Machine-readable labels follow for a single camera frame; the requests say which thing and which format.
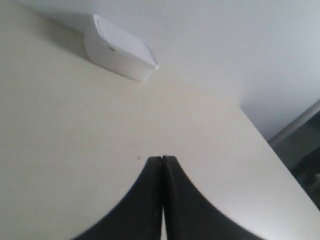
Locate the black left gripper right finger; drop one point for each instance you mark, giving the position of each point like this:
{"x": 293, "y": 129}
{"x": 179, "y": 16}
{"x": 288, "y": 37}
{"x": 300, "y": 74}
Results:
{"x": 189, "y": 215}

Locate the white lidded plastic container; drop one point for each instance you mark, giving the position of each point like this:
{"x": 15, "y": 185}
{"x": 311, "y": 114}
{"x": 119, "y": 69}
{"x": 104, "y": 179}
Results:
{"x": 118, "y": 51}

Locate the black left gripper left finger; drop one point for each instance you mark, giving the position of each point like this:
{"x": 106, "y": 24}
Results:
{"x": 138, "y": 216}

